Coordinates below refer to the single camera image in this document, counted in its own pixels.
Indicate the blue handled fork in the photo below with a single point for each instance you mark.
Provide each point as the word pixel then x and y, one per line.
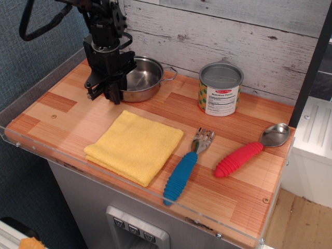
pixel 180 175

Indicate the toy food can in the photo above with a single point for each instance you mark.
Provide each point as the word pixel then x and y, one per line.
pixel 219 88

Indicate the red handled spoon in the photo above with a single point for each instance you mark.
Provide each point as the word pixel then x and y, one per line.
pixel 273 136

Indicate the stainless steel pot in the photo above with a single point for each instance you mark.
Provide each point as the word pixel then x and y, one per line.
pixel 145 81

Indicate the grey toy fridge cabinet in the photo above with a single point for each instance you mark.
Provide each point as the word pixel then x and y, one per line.
pixel 88 199

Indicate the yellow folded cloth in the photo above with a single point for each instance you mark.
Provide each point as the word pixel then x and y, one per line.
pixel 134 147

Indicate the white toy sink unit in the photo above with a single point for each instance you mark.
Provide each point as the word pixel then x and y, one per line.
pixel 308 170

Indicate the clear acrylic guard rail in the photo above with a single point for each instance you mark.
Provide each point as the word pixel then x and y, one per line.
pixel 56 121

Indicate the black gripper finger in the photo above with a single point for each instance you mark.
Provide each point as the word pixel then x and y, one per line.
pixel 112 92
pixel 122 84

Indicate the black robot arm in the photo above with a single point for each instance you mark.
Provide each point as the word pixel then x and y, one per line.
pixel 105 22

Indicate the orange object at corner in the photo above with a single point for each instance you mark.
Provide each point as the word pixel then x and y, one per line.
pixel 31 243

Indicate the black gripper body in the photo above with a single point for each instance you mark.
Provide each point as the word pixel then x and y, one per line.
pixel 106 64

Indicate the silver dispenser panel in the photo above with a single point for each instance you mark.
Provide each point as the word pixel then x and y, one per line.
pixel 129 231

